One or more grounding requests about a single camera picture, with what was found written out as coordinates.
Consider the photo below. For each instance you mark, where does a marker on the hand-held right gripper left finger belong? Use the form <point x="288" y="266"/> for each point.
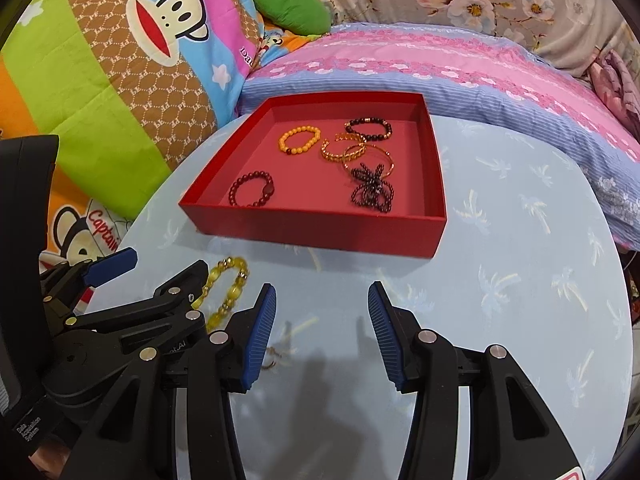
<point x="257" y="340"/>

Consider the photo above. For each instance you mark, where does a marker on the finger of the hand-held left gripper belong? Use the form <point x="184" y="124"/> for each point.
<point x="165" y="305"/>
<point x="112" y="262"/>

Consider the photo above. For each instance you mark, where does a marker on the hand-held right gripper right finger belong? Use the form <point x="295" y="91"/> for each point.
<point x="390" y="340"/>

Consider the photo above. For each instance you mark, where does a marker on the red cardboard box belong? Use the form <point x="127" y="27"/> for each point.
<point x="300" y="230"/>

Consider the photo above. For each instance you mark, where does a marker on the thin gold bangle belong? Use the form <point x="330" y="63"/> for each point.
<point x="352" y="150"/>

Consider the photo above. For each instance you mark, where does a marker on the wide gold bangle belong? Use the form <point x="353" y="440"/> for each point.
<point x="327" y="156"/>

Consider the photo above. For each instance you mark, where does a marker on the light blue palm-print tablecloth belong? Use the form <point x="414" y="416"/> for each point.
<point x="500" y="285"/>

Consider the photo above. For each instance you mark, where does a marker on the cartoon monkey quilt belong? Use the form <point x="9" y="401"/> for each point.
<point x="125" y="85"/>

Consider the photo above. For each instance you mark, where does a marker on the pink purple striped pillow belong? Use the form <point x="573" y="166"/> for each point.
<point x="450" y="70"/>

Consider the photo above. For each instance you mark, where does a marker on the green pillow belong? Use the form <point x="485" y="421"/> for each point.
<point x="292" y="7"/>

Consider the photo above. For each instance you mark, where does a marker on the purple quilted cloth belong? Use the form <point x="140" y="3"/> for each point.
<point x="620" y="85"/>

